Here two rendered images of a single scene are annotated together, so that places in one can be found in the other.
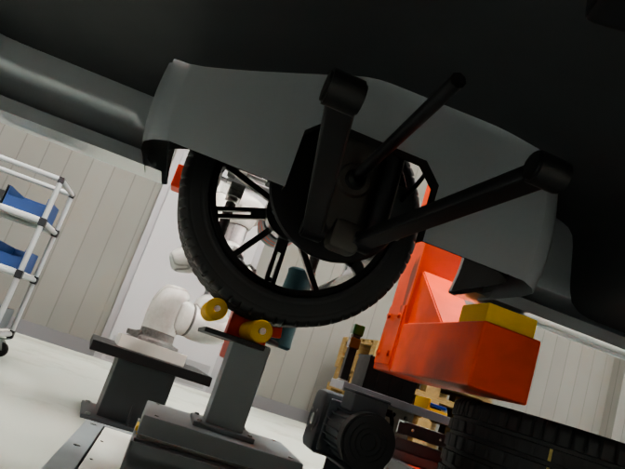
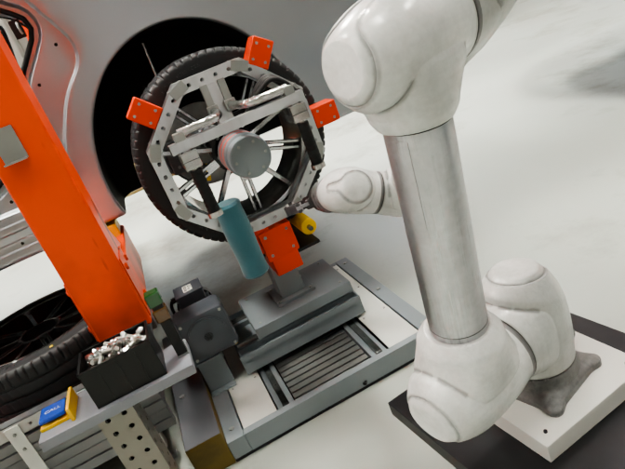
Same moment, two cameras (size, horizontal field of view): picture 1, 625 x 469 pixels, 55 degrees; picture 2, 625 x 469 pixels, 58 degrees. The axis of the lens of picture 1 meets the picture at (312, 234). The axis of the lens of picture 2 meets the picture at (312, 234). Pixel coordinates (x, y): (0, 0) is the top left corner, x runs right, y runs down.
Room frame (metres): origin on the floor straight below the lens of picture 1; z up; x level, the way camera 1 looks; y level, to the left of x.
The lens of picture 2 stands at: (3.64, 0.13, 1.19)
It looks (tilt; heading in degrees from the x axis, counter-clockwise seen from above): 21 degrees down; 177
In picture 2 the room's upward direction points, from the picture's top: 22 degrees counter-clockwise
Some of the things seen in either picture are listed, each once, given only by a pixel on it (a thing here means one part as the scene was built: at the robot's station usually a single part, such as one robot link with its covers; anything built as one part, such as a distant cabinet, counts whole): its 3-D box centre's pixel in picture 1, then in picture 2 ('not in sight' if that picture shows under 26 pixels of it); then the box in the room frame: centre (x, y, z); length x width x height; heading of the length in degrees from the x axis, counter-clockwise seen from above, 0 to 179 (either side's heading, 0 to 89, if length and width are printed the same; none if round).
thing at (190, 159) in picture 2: not in sight; (189, 157); (2.03, -0.04, 0.93); 0.09 x 0.05 x 0.05; 10
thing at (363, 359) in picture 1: (385, 376); (121, 361); (2.23, -0.42, 0.51); 0.20 x 0.14 x 0.13; 100
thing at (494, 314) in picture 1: (497, 321); (100, 233); (1.51, -0.52, 0.71); 0.14 x 0.14 x 0.05; 10
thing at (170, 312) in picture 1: (169, 309); (522, 314); (2.74, 0.50, 0.51); 0.18 x 0.16 x 0.22; 119
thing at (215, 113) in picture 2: not in sight; (192, 112); (1.94, 0.02, 1.03); 0.19 x 0.18 x 0.11; 10
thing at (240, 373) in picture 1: (232, 393); (282, 271); (1.64, 0.06, 0.32); 0.40 x 0.30 x 0.28; 100
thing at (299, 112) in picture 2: (234, 193); (295, 111); (1.98, 0.30, 0.93); 0.09 x 0.05 x 0.05; 10
